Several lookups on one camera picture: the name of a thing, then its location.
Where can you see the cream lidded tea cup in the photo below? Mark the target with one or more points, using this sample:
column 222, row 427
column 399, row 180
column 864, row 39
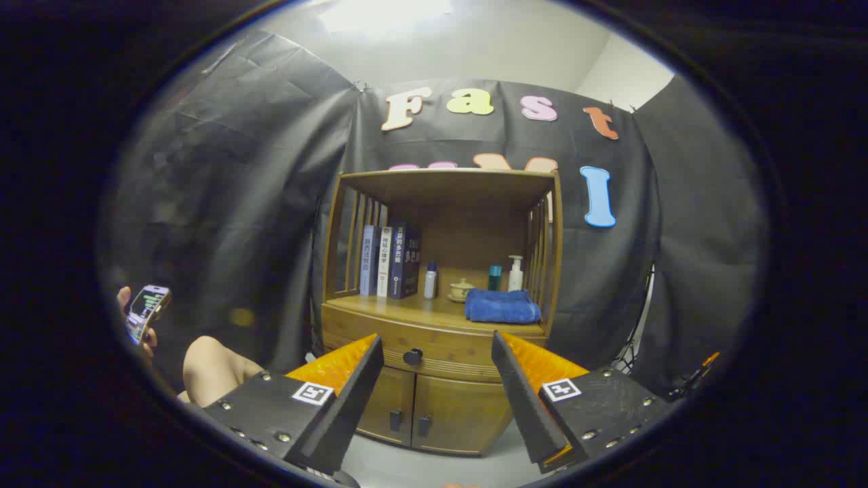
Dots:
column 462, row 290

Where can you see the dark navy book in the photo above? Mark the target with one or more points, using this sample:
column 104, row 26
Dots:
column 405, row 261

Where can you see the wooden countertop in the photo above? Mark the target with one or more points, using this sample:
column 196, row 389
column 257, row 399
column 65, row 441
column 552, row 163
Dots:
column 420, row 312

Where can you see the white pump bottle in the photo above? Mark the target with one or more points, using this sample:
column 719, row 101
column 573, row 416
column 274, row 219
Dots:
column 515, row 279

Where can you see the blue towel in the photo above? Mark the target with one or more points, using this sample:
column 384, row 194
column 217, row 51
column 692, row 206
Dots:
column 502, row 307

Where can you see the wooden drawer with black knob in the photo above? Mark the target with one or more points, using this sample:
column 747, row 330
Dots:
column 447, row 347

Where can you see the light blue book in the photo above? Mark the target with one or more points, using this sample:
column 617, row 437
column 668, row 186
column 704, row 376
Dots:
column 367, row 264

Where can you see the person's leg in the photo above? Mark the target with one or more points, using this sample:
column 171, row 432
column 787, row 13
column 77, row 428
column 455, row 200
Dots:
column 213, row 369

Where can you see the white book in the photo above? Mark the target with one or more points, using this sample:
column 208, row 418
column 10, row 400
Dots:
column 384, row 264

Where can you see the white bottle with blue cap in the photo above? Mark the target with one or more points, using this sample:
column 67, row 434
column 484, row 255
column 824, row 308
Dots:
column 430, row 285

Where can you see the wooden cabinet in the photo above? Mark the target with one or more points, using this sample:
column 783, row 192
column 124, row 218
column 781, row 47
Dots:
column 475, row 193

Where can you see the teal bottle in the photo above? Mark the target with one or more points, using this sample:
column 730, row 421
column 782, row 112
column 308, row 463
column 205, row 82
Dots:
column 495, row 279

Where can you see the black device with orange tip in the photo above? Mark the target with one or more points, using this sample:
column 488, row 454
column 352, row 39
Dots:
column 692, row 376

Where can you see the metal tripod stand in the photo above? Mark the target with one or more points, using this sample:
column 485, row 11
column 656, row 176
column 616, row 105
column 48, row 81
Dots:
column 634, row 339

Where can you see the smartphone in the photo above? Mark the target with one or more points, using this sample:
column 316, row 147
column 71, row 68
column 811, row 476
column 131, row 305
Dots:
column 148, row 308

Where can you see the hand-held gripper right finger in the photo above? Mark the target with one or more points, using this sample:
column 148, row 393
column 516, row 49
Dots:
column 522, row 400

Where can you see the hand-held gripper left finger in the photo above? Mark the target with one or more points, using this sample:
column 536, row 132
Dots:
column 352, row 393

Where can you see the wooden cabinet door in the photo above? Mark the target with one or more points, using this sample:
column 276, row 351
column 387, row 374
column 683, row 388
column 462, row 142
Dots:
column 386, row 400
column 461, row 417

